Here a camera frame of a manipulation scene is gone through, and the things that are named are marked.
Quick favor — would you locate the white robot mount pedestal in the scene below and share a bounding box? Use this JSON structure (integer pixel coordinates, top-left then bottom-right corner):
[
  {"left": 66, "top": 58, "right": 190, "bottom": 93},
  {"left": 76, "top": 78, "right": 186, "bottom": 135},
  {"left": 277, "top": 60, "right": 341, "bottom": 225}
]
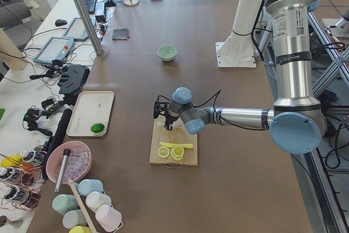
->
[{"left": 215, "top": 0, "right": 262, "bottom": 68}]

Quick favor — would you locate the yellow plastic knife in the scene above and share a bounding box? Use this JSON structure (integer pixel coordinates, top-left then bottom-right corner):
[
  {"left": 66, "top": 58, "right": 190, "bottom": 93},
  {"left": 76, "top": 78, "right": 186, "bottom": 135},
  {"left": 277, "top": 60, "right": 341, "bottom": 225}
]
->
[{"left": 159, "top": 142, "right": 194, "bottom": 148}]

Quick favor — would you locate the green cup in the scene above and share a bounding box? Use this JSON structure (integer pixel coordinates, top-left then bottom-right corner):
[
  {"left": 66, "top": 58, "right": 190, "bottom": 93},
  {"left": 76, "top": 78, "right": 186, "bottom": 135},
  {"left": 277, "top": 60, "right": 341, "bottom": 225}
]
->
[{"left": 52, "top": 194, "right": 78, "bottom": 215}]

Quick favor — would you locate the pink bowl with ice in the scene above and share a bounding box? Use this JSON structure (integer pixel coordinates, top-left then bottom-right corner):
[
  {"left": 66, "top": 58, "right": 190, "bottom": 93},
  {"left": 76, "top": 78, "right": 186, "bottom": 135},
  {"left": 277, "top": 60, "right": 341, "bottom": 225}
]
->
[{"left": 46, "top": 141, "right": 92, "bottom": 184}]

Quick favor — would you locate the teach pendant far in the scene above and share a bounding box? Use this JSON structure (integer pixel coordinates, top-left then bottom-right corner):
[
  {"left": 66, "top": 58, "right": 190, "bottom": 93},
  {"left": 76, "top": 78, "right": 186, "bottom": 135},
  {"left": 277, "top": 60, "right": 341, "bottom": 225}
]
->
[{"left": 63, "top": 17, "right": 88, "bottom": 41}]

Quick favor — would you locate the computer mouse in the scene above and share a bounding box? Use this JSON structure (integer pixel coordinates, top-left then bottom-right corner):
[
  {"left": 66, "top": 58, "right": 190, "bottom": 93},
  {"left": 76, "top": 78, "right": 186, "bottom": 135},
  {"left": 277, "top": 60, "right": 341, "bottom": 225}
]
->
[{"left": 55, "top": 19, "right": 68, "bottom": 27}]

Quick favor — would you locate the teach pendant near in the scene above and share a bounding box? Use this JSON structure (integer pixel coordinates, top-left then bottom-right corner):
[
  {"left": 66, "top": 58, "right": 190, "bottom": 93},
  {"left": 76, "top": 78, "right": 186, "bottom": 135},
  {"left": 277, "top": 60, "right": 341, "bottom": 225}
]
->
[{"left": 33, "top": 37, "right": 75, "bottom": 65}]

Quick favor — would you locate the lower lemon slice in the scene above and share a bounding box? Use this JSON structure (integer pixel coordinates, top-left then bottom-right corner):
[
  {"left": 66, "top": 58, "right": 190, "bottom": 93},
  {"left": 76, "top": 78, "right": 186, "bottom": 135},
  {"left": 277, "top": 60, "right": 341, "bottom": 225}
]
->
[{"left": 158, "top": 146, "right": 170, "bottom": 158}]

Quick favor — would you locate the sauce bottle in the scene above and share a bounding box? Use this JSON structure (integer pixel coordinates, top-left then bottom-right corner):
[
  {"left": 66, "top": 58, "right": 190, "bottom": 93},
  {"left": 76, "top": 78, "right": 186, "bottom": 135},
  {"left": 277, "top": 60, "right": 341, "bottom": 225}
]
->
[{"left": 20, "top": 150, "right": 45, "bottom": 167}]

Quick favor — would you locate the green lime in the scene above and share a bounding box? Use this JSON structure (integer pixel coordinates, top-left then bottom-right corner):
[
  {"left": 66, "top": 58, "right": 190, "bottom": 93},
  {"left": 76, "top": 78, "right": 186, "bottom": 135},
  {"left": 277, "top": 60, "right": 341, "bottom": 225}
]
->
[{"left": 90, "top": 123, "right": 105, "bottom": 134}]

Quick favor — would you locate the upper lemon slice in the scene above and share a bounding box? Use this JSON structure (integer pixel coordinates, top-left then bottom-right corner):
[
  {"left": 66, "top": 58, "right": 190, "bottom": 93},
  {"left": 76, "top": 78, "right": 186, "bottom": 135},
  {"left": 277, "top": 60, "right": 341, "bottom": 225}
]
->
[{"left": 171, "top": 146, "right": 185, "bottom": 161}]

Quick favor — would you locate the white cup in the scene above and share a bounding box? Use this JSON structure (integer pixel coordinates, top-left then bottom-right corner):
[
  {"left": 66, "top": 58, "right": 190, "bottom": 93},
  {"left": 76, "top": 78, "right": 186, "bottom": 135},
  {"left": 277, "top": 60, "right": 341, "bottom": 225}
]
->
[{"left": 86, "top": 191, "right": 112, "bottom": 212}]

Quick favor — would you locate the pink cup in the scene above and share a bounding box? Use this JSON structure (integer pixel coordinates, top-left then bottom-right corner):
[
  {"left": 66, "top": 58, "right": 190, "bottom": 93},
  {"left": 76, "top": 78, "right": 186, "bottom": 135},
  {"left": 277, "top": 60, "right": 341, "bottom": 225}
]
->
[{"left": 95, "top": 204, "right": 122, "bottom": 232}]

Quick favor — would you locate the teach pendant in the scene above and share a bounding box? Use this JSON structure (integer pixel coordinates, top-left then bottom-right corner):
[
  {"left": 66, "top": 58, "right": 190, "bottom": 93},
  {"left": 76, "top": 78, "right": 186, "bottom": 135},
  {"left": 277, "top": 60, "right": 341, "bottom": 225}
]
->
[
  {"left": 33, "top": 37, "right": 75, "bottom": 65},
  {"left": 63, "top": 17, "right": 88, "bottom": 41}
]

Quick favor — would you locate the grey folded cloth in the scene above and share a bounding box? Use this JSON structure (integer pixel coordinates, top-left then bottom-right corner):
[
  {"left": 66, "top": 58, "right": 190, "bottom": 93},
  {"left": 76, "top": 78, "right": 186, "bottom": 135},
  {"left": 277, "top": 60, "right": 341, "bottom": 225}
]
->
[{"left": 112, "top": 28, "right": 130, "bottom": 40}]

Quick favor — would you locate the cream tray with bear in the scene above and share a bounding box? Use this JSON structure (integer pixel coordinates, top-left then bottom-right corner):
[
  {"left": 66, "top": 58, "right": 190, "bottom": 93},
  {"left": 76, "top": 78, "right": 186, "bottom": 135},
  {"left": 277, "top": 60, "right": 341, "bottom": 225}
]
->
[{"left": 66, "top": 91, "right": 114, "bottom": 137}]

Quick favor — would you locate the black tube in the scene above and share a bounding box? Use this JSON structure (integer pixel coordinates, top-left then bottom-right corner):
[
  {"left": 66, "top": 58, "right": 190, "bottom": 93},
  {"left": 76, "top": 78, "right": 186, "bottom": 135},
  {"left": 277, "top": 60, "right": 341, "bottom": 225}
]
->
[{"left": 41, "top": 109, "right": 73, "bottom": 180}]

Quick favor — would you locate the blue cup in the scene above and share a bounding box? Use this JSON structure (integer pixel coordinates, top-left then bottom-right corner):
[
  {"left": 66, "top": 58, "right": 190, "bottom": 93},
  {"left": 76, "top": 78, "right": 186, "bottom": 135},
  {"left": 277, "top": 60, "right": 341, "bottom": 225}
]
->
[{"left": 78, "top": 179, "right": 104, "bottom": 196}]

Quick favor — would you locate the lemon slice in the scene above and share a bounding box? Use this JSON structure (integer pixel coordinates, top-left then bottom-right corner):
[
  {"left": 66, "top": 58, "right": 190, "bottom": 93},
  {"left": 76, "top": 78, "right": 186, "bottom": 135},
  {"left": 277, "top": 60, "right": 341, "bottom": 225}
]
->
[
  {"left": 158, "top": 146, "right": 170, "bottom": 158},
  {"left": 171, "top": 146, "right": 185, "bottom": 161}
]

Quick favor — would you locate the yellow lemon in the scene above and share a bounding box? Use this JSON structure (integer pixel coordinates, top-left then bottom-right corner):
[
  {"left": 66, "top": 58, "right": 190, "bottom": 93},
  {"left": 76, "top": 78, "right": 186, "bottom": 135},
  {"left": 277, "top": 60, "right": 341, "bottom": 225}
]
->
[{"left": 1, "top": 155, "right": 23, "bottom": 168}]

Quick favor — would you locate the bamboo cutting board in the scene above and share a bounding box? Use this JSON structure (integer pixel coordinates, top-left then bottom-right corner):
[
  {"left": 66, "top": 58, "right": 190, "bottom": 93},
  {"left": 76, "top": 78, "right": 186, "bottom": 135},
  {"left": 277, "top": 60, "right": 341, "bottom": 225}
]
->
[{"left": 149, "top": 115, "right": 198, "bottom": 166}]

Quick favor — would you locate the grey office chair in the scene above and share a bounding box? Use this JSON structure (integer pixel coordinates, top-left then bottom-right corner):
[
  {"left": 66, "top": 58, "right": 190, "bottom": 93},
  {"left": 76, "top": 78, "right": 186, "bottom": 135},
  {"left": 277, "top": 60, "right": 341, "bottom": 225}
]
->
[{"left": 1, "top": 0, "right": 40, "bottom": 50}]

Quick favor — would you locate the aluminium frame post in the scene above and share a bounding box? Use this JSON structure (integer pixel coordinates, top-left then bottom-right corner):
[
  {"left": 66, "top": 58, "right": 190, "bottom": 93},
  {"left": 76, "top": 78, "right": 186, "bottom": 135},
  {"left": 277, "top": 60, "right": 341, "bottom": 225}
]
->
[{"left": 73, "top": 0, "right": 103, "bottom": 55}]

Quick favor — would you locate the wooden stick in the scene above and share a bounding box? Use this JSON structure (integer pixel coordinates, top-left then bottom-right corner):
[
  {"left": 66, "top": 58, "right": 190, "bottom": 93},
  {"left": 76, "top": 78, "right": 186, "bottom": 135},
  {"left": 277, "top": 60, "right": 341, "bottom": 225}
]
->
[{"left": 68, "top": 180, "right": 97, "bottom": 233}]

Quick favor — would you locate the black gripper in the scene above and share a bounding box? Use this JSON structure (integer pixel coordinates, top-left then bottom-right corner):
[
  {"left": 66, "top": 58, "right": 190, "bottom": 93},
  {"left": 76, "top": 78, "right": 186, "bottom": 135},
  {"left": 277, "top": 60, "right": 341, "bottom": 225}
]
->
[{"left": 153, "top": 95, "right": 172, "bottom": 130}]

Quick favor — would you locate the yellow cup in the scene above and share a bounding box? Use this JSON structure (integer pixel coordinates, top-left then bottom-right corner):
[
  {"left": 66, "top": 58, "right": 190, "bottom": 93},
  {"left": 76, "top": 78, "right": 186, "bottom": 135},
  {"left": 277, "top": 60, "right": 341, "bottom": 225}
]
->
[{"left": 69, "top": 225, "right": 92, "bottom": 233}]

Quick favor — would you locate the steel muddler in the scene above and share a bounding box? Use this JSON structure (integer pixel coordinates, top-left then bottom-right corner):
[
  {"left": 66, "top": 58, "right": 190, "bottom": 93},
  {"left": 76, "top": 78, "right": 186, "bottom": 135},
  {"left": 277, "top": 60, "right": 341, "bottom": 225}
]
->
[{"left": 54, "top": 149, "right": 71, "bottom": 193}]

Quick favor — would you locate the light green bowl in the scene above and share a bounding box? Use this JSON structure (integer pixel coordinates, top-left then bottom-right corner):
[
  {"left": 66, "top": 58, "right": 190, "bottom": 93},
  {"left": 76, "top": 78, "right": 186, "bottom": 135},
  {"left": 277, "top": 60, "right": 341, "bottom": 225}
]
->
[{"left": 157, "top": 45, "right": 177, "bottom": 62}]

